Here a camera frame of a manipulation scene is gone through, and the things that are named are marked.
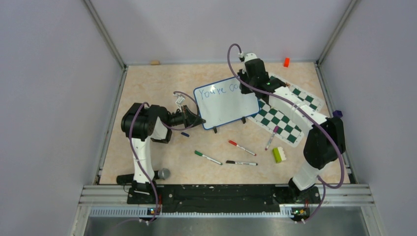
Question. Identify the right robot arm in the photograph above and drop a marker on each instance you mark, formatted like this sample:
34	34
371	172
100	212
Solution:
325	141

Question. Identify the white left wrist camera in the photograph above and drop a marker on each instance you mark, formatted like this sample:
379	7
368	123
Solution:
180	99

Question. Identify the orange red block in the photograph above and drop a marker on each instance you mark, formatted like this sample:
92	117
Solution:
286	62

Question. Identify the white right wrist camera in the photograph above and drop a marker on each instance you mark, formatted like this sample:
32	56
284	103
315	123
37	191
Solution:
244	57

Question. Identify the blue framed whiteboard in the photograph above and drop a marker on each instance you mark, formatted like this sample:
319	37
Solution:
222	102

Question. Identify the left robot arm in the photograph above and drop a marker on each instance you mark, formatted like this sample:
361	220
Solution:
143	125

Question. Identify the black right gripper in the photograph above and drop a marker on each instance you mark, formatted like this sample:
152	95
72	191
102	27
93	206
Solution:
243	74

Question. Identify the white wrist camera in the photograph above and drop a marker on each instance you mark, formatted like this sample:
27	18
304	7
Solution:
244	57
180	99

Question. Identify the purple marker pen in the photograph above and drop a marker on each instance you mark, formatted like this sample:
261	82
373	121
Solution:
272	137

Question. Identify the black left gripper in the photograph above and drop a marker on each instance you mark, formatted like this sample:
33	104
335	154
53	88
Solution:
192	120

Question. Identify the green white chessboard mat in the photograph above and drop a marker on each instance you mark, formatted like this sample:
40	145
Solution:
288	131

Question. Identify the lime green toy brick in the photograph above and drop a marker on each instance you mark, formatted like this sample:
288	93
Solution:
278	154

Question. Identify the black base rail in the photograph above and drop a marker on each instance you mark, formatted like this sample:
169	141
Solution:
232	198

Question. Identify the purple block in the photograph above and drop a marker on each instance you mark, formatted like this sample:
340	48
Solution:
337	114

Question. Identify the black marker pen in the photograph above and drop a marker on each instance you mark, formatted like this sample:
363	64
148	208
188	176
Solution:
241	163

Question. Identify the small wooden block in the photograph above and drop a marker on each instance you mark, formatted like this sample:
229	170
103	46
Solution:
154	62

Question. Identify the red marker pen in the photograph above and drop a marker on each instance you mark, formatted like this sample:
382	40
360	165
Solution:
241	147

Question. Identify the green marker pen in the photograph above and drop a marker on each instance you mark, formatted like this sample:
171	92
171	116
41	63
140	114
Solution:
207	157

